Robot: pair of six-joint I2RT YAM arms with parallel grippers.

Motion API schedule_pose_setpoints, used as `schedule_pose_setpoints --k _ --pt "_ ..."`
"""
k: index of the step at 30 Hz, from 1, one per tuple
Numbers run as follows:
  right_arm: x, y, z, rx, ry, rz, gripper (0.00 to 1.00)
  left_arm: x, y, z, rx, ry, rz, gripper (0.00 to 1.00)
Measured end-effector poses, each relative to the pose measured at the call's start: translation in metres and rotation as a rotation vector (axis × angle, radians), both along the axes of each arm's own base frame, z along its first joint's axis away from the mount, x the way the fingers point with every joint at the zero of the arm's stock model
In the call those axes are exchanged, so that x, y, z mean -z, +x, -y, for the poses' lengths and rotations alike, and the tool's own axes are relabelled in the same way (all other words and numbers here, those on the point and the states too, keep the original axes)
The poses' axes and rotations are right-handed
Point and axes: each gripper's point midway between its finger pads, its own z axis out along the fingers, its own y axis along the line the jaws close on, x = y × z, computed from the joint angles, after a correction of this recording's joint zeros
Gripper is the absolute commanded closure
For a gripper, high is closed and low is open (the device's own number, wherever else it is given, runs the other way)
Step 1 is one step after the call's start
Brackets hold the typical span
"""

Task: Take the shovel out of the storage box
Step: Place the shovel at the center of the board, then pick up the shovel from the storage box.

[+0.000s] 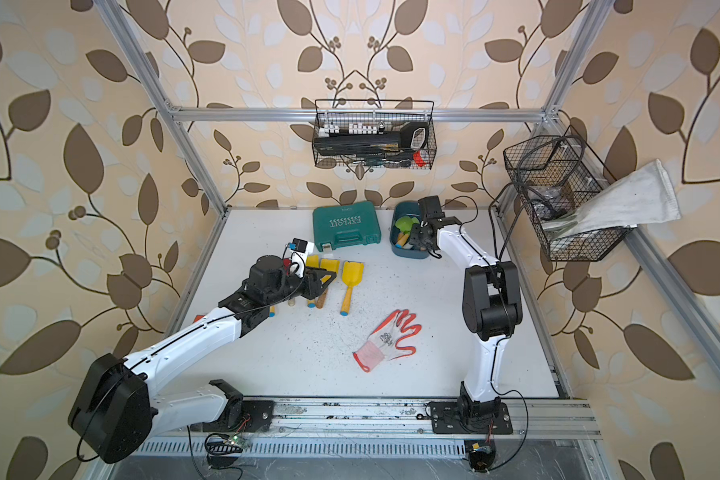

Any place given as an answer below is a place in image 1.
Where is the red white work glove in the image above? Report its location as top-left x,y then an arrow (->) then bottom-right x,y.
353,309 -> 422,373

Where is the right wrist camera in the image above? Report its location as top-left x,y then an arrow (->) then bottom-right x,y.
418,195 -> 445,223

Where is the yellow shovel wooden handle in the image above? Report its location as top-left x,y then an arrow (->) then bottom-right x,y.
316,259 -> 340,309

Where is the black wire basket back wall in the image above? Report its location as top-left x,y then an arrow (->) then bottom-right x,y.
311,97 -> 437,173

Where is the blue plastic storage box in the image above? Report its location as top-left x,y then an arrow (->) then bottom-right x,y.
389,201 -> 429,260

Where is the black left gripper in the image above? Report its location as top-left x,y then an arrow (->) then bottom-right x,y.
267,267 -> 341,312

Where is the black wire basket right wall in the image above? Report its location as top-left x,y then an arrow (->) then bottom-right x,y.
503,133 -> 633,262

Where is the black handsaw in basket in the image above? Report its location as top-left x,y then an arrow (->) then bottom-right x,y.
312,121 -> 437,158

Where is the green trowel wooden handle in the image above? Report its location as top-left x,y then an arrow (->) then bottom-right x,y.
395,216 -> 420,249

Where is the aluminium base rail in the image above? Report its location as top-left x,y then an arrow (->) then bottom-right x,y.
136,397 -> 602,459

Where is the black wire basket wall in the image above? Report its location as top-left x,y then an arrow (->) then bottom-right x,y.
311,97 -> 437,173
503,133 -> 633,262

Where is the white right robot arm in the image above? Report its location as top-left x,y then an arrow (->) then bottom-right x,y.
409,217 -> 523,433

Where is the green plastic tool case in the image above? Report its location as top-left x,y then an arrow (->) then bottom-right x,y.
312,201 -> 381,252

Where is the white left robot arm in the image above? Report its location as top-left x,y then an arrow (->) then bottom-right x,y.
68,252 -> 337,464

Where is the grey cloth bag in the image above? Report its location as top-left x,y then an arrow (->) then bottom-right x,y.
541,159 -> 682,240

